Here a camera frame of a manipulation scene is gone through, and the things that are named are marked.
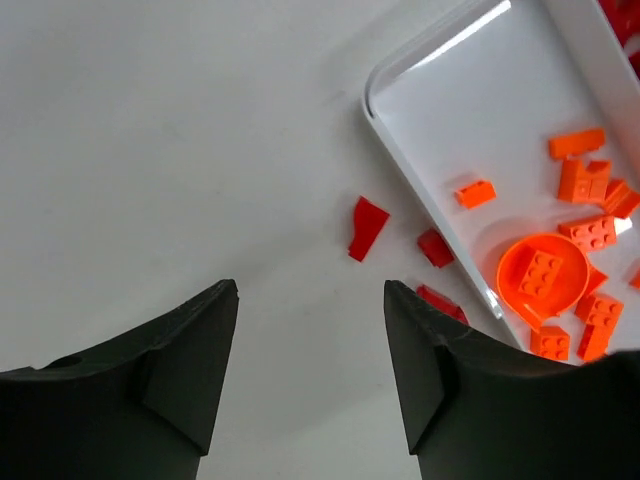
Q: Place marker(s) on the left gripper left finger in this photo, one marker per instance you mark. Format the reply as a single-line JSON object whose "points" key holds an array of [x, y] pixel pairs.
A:
{"points": [[141, 405]]}

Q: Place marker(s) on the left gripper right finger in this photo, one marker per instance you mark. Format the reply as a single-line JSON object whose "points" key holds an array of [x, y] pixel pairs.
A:
{"points": [[476, 408]]}

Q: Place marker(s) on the orange dome lego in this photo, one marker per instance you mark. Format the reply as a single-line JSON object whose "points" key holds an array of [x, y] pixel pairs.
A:
{"points": [[542, 276]]}

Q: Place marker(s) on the orange lego pile in tray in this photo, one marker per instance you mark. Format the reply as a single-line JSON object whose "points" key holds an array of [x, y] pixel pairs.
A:
{"points": [[585, 240]]}

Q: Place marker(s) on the red lego pile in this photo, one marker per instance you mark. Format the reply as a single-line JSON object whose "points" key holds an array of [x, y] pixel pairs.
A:
{"points": [[369, 221]]}

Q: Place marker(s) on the white three-compartment tray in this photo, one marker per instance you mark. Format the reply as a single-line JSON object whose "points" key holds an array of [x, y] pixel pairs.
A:
{"points": [[466, 110]]}

